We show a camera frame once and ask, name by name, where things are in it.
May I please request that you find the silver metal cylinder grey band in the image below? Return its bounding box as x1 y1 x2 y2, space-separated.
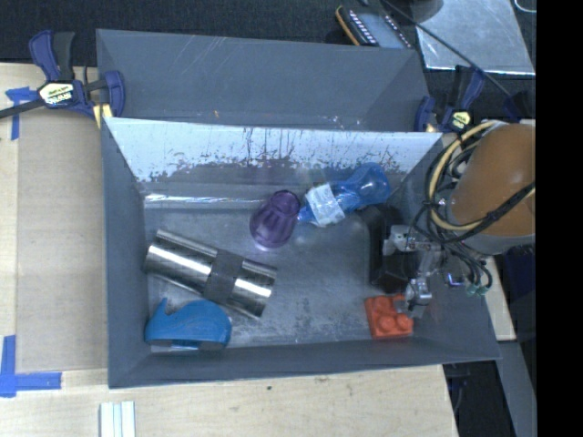
141 229 279 320

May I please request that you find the purple plastic cup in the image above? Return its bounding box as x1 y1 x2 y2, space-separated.
249 189 302 250

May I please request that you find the blue clear plastic bottle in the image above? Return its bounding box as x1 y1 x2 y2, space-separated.
295 161 393 229

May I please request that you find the grey metal bin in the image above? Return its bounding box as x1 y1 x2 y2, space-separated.
95 28 503 390

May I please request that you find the pale wood flat board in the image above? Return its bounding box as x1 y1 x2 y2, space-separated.
15 106 110 375

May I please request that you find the blue whale-shaped toy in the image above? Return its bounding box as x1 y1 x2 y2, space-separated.
143 297 233 351

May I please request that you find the orange toy brick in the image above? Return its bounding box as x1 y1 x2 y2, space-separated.
363 293 416 340

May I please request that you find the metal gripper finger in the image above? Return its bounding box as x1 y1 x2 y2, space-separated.
411 279 434 320
394 284 418 315

